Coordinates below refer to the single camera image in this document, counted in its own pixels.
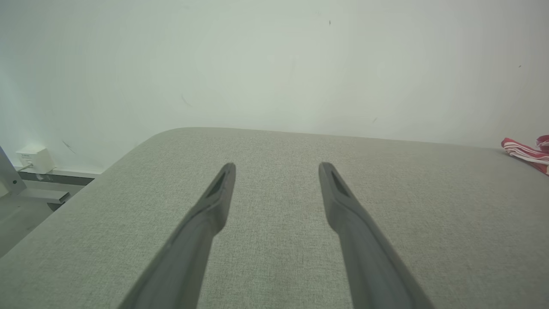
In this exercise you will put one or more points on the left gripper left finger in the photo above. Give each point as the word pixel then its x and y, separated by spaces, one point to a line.
pixel 193 249

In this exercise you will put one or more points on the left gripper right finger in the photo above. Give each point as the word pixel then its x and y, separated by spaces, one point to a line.
pixel 364 257

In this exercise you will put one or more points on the red jersey with white sleeves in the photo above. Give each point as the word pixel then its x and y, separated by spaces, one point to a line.
pixel 529 155

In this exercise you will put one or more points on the dark grey baseboard strip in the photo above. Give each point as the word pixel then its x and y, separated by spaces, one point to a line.
pixel 55 178

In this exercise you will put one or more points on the white wall socket box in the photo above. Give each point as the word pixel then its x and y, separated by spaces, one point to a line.
pixel 37 159

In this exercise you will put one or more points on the grey metal bracket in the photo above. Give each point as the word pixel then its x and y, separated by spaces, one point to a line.
pixel 10 180

